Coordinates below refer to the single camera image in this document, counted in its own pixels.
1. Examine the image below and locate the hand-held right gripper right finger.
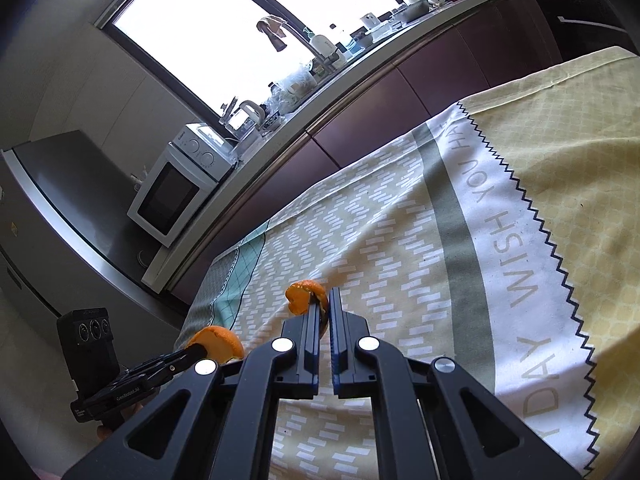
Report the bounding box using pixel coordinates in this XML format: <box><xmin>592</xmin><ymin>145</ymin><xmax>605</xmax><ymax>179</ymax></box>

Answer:
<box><xmin>327</xmin><ymin>287</ymin><xmax>583</xmax><ymax>480</ymax></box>

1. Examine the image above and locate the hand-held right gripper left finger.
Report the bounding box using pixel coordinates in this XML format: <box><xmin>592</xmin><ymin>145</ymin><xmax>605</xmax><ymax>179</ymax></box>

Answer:
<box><xmin>60</xmin><ymin>287</ymin><xmax>323</xmax><ymax>480</ymax></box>

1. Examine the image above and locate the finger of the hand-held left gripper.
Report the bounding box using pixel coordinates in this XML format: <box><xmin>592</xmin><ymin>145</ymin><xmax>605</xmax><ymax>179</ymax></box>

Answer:
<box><xmin>117</xmin><ymin>344</ymin><xmax>207</xmax><ymax>387</ymax></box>

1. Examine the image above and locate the small orange peel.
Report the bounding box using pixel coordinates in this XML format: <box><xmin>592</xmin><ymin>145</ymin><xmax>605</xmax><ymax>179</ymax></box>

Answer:
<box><xmin>285</xmin><ymin>280</ymin><xmax>331</xmax><ymax>333</ymax></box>

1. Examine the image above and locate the large orange peel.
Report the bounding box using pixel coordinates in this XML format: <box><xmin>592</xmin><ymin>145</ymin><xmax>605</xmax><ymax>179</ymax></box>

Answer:
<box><xmin>187</xmin><ymin>326</ymin><xmax>246</xmax><ymax>363</ymax></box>

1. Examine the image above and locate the grey refrigerator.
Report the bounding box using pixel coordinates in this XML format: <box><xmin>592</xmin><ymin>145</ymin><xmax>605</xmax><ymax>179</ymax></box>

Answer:
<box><xmin>0</xmin><ymin>130</ymin><xmax>193</xmax><ymax>346</ymax></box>

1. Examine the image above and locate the patterned tablecloth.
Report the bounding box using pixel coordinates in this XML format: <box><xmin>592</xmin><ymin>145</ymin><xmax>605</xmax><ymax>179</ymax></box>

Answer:
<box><xmin>174</xmin><ymin>46</ymin><xmax>640</xmax><ymax>480</ymax></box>

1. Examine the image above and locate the kitchen countertop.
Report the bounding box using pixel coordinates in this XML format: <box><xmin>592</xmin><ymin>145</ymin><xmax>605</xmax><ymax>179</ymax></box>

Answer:
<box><xmin>142</xmin><ymin>0</ymin><xmax>531</xmax><ymax>291</ymax></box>

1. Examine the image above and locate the white microwave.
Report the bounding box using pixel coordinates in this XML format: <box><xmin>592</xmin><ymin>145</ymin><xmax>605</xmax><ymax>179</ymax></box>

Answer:
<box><xmin>126</xmin><ymin>122</ymin><xmax>238</xmax><ymax>248</ymax></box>

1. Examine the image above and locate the brown kitchen base cabinet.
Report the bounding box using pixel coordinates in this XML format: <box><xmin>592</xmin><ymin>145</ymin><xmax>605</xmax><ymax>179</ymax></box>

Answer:
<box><xmin>170</xmin><ymin>0</ymin><xmax>631</xmax><ymax>306</ymax></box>

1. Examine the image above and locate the white kettle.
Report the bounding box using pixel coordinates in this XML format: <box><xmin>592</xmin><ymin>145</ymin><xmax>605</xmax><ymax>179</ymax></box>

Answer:
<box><xmin>234</xmin><ymin>100</ymin><xmax>266</xmax><ymax>133</ymax></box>

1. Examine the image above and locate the white soap bottle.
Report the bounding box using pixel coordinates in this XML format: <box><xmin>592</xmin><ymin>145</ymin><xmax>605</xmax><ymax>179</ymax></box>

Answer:
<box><xmin>310</xmin><ymin>34</ymin><xmax>337</xmax><ymax>59</ymax></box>

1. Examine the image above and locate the kitchen faucet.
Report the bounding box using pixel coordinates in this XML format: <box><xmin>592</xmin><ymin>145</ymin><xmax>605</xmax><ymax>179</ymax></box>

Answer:
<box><xmin>257</xmin><ymin>16</ymin><xmax>333</xmax><ymax>73</ymax></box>

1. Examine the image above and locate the kitchen window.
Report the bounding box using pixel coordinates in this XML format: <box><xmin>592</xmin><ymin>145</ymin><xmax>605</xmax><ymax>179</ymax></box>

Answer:
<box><xmin>95</xmin><ymin>0</ymin><xmax>401</xmax><ymax>133</ymax></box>

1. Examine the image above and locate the black built-in oven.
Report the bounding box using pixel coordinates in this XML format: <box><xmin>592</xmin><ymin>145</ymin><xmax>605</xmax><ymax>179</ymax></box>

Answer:
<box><xmin>530</xmin><ymin>0</ymin><xmax>636</xmax><ymax>66</ymax></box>

